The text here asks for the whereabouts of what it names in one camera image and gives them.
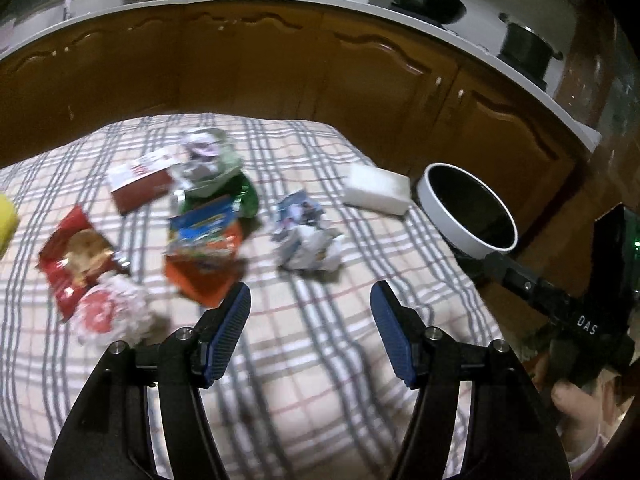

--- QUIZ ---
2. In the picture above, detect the yellow object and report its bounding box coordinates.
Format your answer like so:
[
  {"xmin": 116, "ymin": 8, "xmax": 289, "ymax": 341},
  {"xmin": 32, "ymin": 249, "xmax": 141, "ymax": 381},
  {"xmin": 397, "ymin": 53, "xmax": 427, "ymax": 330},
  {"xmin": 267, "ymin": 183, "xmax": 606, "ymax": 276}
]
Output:
[{"xmin": 0, "ymin": 194, "xmax": 20, "ymax": 261}]

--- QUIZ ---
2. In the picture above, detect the crushed green can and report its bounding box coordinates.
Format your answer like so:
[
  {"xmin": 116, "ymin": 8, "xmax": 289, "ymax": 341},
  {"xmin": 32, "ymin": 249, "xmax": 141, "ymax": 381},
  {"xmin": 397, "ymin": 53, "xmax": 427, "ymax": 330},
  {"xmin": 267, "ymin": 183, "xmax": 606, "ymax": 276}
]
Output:
[{"xmin": 172, "ymin": 167, "xmax": 261, "ymax": 218}]

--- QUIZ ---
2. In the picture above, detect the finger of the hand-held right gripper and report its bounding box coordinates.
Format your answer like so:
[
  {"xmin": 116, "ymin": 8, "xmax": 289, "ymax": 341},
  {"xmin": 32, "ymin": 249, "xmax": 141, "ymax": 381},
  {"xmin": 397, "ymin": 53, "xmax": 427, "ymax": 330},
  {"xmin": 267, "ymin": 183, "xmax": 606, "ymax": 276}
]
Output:
[{"xmin": 481, "ymin": 251, "xmax": 601, "ymax": 343}]

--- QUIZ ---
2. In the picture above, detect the wooden kitchen cabinet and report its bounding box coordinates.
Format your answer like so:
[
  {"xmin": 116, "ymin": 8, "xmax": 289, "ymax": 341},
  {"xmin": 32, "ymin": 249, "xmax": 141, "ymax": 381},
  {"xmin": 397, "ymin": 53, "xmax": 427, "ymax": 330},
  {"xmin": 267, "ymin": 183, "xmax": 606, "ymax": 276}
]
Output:
[{"xmin": 0, "ymin": 0, "xmax": 596, "ymax": 241}]

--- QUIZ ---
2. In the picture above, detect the black cooking pot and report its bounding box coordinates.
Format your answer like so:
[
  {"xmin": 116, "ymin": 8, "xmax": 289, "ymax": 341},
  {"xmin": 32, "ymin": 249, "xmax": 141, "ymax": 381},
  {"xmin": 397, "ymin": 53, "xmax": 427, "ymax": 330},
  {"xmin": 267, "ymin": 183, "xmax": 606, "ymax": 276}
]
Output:
[{"xmin": 497, "ymin": 12, "xmax": 563, "ymax": 78}]

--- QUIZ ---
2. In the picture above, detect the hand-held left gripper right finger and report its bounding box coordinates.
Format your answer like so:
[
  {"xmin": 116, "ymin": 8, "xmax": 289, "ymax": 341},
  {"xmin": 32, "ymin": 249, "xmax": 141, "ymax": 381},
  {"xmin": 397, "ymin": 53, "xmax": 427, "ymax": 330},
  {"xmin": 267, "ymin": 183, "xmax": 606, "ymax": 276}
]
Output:
[{"xmin": 370, "ymin": 280, "xmax": 572, "ymax": 480}]

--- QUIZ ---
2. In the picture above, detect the white trash bin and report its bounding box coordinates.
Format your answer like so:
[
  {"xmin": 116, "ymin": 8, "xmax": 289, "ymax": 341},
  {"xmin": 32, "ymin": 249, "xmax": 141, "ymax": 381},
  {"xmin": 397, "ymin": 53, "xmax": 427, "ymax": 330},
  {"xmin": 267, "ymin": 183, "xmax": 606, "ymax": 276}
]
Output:
[{"xmin": 417, "ymin": 162, "xmax": 518, "ymax": 262}]

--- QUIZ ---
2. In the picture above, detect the person's right hand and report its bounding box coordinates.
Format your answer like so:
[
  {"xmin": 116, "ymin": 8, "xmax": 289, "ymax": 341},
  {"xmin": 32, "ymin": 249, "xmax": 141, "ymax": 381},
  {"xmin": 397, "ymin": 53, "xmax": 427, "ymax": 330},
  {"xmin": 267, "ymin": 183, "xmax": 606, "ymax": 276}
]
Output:
[{"xmin": 550, "ymin": 377, "xmax": 608, "ymax": 448}]

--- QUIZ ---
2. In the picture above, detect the red white wrapper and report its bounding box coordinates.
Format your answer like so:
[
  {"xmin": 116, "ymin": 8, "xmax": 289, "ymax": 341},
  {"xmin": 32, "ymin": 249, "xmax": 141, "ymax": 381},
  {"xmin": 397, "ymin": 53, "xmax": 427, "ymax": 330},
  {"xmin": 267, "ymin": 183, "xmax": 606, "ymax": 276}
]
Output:
[{"xmin": 70, "ymin": 270, "xmax": 156, "ymax": 348}]

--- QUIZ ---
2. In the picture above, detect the person's right forearm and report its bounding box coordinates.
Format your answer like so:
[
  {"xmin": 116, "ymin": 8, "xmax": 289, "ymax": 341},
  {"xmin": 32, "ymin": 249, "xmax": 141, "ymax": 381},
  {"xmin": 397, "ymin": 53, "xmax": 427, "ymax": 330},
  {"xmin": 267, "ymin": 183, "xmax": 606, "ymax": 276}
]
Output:
[{"xmin": 562, "ymin": 425, "xmax": 613, "ymax": 475}]

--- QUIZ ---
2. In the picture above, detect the white sponge block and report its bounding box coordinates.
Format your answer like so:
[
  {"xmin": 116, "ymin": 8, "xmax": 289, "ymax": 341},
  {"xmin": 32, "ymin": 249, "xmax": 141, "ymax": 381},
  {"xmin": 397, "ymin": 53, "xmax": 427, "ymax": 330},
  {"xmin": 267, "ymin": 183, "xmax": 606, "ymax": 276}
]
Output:
[{"xmin": 342, "ymin": 162, "xmax": 413, "ymax": 217}]

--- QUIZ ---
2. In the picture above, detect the clear plastic wrapper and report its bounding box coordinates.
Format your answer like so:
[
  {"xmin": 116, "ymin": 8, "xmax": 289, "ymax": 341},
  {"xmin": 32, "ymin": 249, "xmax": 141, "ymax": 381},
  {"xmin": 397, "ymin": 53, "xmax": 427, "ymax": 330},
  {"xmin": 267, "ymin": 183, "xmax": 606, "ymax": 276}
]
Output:
[{"xmin": 170, "ymin": 127, "xmax": 244, "ymax": 196}]

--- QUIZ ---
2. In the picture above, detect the orange and blue snack packet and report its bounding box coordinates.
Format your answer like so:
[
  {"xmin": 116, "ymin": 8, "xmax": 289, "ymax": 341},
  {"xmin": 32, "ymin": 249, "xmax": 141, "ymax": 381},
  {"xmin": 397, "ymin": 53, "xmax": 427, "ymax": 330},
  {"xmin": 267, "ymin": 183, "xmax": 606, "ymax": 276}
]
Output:
[{"xmin": 164, "ymin": 195, "xmax": 248, "ymax": 308}]

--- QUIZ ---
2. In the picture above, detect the plaid blanket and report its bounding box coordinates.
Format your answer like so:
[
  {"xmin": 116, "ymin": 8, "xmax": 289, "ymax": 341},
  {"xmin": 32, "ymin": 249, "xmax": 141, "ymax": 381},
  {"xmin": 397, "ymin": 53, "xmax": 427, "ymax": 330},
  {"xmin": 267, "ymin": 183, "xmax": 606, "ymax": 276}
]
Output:
[{"xmin": 0, "ymin": 112, "xmax": 506, "ymax": 480}]

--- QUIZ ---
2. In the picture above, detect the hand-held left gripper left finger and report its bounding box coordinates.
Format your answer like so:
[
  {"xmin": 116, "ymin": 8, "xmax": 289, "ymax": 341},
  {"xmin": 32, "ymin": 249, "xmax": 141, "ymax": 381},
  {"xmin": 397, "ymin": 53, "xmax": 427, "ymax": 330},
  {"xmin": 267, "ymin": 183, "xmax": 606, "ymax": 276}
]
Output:
[{"xmin": 44, "ymin": 281, "xmax": 252, "ymax": 480}]

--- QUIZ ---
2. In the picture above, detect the white blue wrapper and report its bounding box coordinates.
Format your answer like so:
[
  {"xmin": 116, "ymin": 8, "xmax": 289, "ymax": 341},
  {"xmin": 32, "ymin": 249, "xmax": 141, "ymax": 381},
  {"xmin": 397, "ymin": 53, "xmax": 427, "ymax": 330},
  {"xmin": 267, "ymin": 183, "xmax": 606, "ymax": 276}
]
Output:
[{"xmin": 270, "ymin": 190, "xmax": 346, "ymax": 273}]

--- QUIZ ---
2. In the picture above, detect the red snack packet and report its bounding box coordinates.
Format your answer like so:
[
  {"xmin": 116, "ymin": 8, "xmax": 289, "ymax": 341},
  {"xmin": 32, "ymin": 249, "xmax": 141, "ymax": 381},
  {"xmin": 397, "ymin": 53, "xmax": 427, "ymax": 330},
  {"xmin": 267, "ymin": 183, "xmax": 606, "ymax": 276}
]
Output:
[{"xmin": 37, "ymin": 205, "xmax": 132, "ymax": 322}]

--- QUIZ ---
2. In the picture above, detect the red and white box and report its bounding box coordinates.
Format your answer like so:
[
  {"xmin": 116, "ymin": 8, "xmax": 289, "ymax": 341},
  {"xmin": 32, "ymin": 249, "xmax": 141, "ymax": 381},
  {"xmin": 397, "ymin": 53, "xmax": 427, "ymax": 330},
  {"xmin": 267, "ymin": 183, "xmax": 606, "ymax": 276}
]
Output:
[{"xmin": 106, "ymin": 147, "xmax": 183, "ymax": 217}]

